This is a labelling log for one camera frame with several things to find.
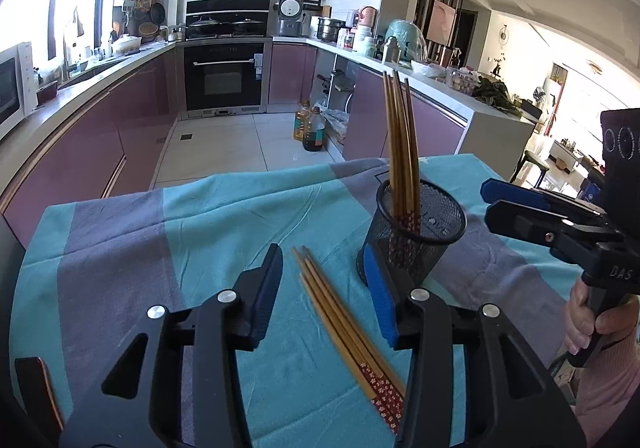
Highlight black integrated stove oven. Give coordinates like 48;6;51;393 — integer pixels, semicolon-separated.
177;0;275;121

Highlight clear plastic food container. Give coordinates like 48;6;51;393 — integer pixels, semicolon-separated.
446;67;477;95

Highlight dark red container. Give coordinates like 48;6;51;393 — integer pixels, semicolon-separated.
35;80;59;106

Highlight black wok with glass lid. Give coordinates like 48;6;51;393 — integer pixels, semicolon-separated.
231;17;271;35
186;15;233;38

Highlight green appliance in plastic wrap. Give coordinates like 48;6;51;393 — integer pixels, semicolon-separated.
384;19;427;63

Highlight white casserole dish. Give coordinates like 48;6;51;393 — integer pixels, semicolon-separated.
110;34;144;55

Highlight person's right forearm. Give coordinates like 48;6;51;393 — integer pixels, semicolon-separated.
570;323;640;448

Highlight white jar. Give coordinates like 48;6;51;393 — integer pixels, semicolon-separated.
352;25;373;53

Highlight stainless steel pot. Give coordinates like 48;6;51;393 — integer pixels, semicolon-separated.
316;16;347;42

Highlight green leafy vegetables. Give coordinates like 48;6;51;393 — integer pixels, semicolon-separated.
471;77;523;118

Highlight dark slatted room divider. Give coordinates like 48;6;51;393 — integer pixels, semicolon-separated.
411;0;467;66

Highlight clear plastic bag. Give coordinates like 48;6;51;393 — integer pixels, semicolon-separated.
321;108;349;139

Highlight black stool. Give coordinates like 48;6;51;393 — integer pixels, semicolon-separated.
509;149;552;190

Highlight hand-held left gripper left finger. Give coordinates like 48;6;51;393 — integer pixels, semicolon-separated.
59;243;284;448

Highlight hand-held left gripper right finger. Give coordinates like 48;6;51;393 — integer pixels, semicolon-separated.
363;245;586;448

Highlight person's right hand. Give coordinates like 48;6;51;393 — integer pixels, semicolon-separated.
564;276;640;355

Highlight pink wall painting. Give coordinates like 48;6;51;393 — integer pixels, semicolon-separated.
426;0;457;47

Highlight purple base cabinet run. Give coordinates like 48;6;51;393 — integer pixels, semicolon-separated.
267;42;473;164
0;43;183;249

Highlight white bowl with plastic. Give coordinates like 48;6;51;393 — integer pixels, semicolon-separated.
409;59;447;80

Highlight kitchen faucet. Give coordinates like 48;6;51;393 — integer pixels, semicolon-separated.
64;7;86;71

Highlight dark wooden chair back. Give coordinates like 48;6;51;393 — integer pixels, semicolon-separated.
14;356;66;435

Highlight white microwave oven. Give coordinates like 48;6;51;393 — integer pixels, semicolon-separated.
0;41;40;141

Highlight dark cooking oil bottle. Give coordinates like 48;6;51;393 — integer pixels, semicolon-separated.
302;106;327;153

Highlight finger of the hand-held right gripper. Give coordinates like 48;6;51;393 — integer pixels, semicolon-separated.
485;199;601;259
480;179;608;224

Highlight grey rice cooker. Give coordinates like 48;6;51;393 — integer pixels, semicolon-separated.
276;0;306;38

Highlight blue grey striped tablecloth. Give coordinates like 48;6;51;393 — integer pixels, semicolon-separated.
9;154;588;448

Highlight yellow cooking oil bottle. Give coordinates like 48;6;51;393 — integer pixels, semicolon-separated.
292;101;312;142

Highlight kitchen window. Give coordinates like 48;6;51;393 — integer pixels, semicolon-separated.
0;0;128;74

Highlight white low cabinet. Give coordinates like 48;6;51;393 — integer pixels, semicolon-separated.
547;138;586;174

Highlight black mesh utensil holder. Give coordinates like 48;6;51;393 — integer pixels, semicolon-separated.
356;178;467;294

